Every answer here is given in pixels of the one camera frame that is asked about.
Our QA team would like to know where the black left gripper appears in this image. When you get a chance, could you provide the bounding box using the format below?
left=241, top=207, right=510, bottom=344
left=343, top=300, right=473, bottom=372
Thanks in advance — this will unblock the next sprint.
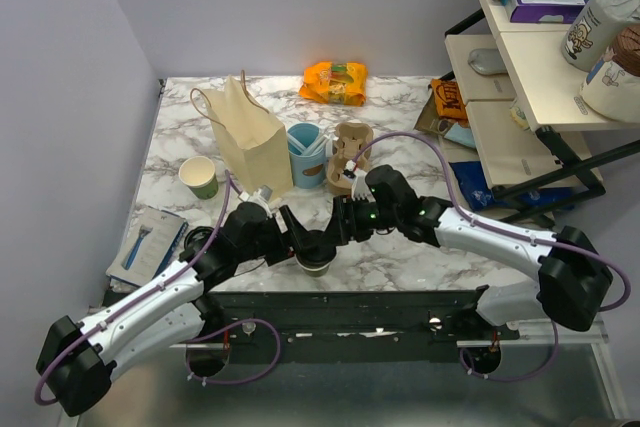
left=236, top=206, right=317, bottom=267

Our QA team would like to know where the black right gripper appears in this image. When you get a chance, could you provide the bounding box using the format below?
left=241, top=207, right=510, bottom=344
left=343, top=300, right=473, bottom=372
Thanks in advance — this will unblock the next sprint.
left=317, top=193, right=400, bottom=247

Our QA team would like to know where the black plastic cup lid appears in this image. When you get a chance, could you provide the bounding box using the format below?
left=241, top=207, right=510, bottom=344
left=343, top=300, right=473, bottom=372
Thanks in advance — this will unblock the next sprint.
left=296, top=230, right=337, bottom=269

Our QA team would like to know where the green paper cup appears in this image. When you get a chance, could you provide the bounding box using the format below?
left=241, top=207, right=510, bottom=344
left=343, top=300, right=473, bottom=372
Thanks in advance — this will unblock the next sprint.
left=178, top=156, right=219, bottom=200
left=297, top=260, right=331, bottom=278

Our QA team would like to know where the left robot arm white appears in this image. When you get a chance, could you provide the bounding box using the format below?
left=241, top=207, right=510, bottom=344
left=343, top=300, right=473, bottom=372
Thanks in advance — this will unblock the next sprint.
left=35, top=202, right=322, bottom=417

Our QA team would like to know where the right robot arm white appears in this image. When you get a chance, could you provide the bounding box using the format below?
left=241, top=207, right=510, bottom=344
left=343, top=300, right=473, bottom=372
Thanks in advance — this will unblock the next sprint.
left=321, top=165, right=613, bottom=339

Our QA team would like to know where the razor blister pack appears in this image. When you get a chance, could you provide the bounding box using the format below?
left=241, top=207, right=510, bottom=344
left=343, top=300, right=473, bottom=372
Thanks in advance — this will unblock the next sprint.
left=106, top=207, right=188, bottom=287

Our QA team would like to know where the blue straw holder cup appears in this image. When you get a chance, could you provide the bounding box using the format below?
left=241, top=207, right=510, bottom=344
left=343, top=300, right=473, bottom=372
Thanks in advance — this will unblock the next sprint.
left=287, top=123, right=329, bottom=189

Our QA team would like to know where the brown pulp cup carrier stack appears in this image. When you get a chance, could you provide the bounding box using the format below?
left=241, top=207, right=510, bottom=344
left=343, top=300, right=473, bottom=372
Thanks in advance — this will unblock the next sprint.
left=326, top=122, right=374, bottom=196

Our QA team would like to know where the beige paper bag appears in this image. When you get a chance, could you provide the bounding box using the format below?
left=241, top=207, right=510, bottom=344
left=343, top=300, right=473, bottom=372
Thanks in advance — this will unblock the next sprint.
left=190, top=76, right=293, bottom=200

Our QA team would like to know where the blue snack bag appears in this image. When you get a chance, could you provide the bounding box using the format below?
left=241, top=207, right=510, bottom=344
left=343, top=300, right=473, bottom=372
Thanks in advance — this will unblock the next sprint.
left=448, top=160, right=576, bottom=212

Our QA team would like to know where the orange snack bag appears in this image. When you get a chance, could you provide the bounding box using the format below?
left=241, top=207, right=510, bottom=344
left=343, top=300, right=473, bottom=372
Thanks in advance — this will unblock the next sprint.
left=299, top=61, right=368, bottom=107

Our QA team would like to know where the orange brown snack packet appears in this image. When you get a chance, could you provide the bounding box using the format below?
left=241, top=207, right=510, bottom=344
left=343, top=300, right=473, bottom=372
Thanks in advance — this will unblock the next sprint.
left=415, top=79, right=470, bottom=136

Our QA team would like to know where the grey computer mouse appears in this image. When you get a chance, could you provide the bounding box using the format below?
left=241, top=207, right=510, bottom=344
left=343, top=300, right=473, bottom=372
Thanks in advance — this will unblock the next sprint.
left=467, top=48, right=508, bottom=76

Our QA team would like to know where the purple tissue box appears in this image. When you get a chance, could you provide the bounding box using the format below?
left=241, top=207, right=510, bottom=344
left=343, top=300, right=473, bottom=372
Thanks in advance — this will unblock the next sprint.
left=501, top=0, right=589, bottom=24

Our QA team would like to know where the cartoon paper roll brown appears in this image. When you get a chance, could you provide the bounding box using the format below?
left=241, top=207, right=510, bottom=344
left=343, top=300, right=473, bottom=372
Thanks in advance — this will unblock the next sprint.
left=580, top=24, right=639, bottom=124

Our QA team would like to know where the cartoon paper roll grey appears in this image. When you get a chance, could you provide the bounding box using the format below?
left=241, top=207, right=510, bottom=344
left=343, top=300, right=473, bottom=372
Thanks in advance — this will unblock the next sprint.
left=560, top=0, right=639, bottom=72

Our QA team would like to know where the beige shelf rack black frame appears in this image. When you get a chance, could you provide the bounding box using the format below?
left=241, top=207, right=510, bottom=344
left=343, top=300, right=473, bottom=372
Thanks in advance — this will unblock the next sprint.
left=445, top=0, right=639, bottom=224

